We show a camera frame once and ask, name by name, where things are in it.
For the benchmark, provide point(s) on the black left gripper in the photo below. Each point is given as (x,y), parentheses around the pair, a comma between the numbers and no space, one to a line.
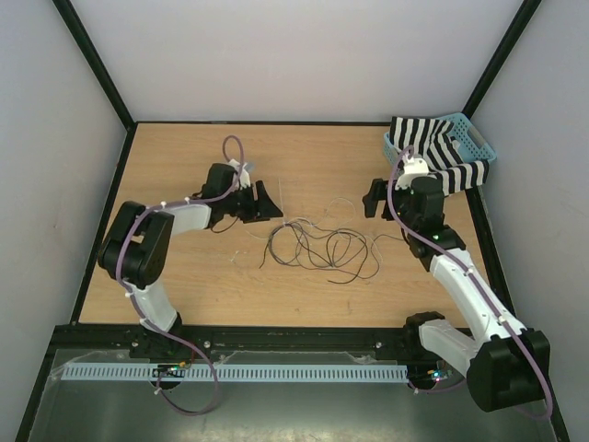
(262,209)

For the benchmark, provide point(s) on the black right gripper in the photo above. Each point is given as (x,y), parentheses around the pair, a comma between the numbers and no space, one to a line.
(378,191)

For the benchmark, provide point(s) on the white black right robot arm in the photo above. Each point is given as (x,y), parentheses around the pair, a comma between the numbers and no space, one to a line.
(504,363)

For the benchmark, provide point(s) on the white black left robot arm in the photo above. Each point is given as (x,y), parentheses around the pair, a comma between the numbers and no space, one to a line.
(134,250)

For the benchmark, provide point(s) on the black white striped cloth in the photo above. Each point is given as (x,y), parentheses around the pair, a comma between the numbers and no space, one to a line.
(461,177)

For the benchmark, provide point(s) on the light blue perforated basket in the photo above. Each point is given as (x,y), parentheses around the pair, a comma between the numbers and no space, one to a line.
(444,142)

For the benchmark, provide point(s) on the grey metal front plate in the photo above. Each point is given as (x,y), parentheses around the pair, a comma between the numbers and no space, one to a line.
(160,410)

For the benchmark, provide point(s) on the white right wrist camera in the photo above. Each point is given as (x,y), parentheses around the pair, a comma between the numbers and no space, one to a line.
(409,169)

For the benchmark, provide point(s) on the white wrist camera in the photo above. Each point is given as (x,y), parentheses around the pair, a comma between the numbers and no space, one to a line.
(243,173)
(409,169)

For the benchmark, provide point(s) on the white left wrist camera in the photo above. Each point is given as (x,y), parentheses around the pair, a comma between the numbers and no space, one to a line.
(243,173)

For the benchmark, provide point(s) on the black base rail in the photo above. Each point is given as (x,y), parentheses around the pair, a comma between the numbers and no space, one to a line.
(299,338)

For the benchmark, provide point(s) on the white slotted cable duct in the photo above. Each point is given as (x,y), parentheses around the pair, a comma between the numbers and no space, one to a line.
(237,373)

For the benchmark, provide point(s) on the black cage frame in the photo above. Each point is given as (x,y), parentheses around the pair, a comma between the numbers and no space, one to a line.
(92,60)

